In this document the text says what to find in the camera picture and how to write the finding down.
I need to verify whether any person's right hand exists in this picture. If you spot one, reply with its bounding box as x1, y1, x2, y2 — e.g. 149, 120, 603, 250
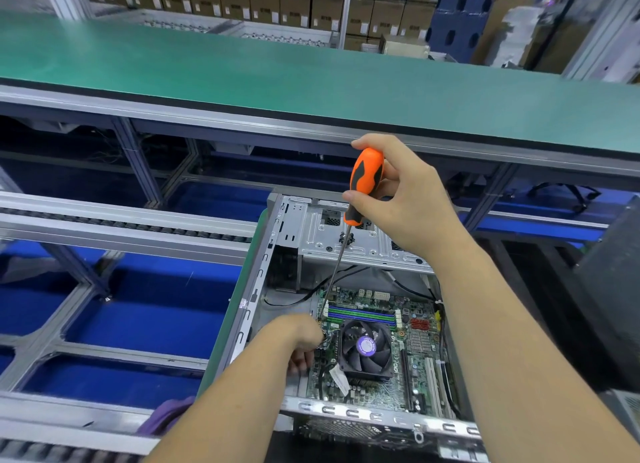
343, 132, 471, 264

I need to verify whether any green motherboard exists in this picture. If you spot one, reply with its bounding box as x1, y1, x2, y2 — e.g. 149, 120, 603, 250
305, 282, 456, 409

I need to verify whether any black CPU cooler fan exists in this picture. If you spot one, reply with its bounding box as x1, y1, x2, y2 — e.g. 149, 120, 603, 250
335, 318, 396, 381

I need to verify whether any grey roller conveyor rail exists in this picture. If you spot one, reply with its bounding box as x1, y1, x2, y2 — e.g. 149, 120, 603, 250
0, 390, 161, 463

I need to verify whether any green conveyor belt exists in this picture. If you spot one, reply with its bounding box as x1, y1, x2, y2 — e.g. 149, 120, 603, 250
0, 12, 640, 159

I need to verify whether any grey flat metal rail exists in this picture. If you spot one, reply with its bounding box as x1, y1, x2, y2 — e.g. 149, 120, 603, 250
0, 190, 256, 267

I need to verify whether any person's left forearm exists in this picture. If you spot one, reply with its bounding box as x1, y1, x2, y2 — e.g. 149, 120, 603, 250
145, 328, 306, 463

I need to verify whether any orange black handle screwdriver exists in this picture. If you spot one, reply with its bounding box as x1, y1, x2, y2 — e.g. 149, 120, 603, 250
322, 146, 386, 304

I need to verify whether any person's left hand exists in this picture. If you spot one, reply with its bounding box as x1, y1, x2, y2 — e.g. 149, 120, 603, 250
268, 312, 326, 377

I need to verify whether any grey metal computer case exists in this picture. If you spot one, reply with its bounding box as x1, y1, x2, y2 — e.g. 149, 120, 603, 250
200, 192, 491, 463

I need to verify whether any person's right forearm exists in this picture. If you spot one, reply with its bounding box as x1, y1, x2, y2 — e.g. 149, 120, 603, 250
430, 240, 640, 463

